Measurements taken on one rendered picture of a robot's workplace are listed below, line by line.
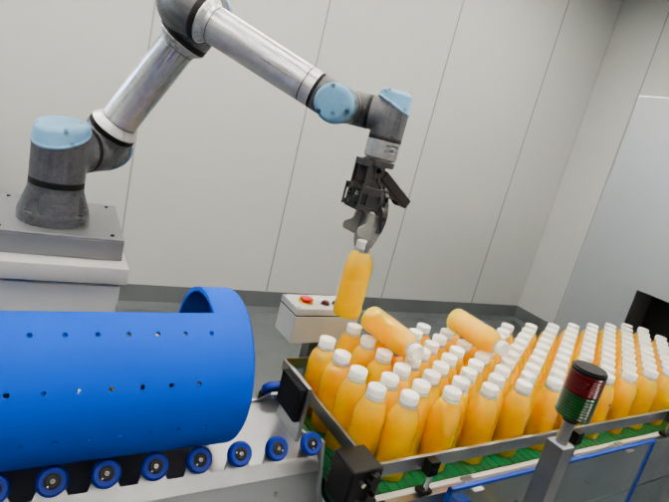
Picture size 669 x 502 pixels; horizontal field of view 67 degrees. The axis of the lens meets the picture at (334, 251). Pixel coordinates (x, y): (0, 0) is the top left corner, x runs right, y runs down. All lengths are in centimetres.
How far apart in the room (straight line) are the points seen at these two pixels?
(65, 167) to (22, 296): 29
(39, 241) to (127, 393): 54
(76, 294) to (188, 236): 264
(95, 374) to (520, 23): 473
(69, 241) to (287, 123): 282
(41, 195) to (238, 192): 268
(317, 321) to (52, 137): 75
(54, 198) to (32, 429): 60
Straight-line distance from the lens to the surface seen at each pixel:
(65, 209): 129
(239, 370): 87
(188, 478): 99
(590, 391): 105
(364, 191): 112
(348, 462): 99
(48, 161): 127
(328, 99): 100
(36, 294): 127
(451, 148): 475
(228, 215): 389
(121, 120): 135
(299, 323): 134
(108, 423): 84
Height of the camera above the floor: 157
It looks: 14 degrees down
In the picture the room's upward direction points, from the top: 14 degrees clockwise
